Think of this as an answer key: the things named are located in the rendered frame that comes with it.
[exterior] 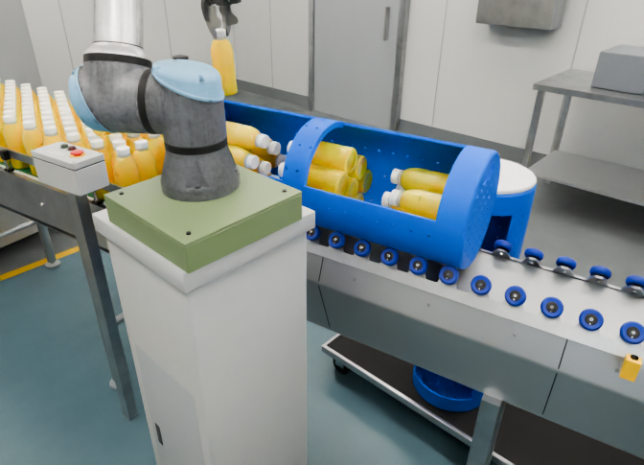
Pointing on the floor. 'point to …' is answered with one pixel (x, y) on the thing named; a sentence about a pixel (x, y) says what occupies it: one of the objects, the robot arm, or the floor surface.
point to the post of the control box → (80, 206)
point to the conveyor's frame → (15, 194)
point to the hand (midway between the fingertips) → (218, 32)
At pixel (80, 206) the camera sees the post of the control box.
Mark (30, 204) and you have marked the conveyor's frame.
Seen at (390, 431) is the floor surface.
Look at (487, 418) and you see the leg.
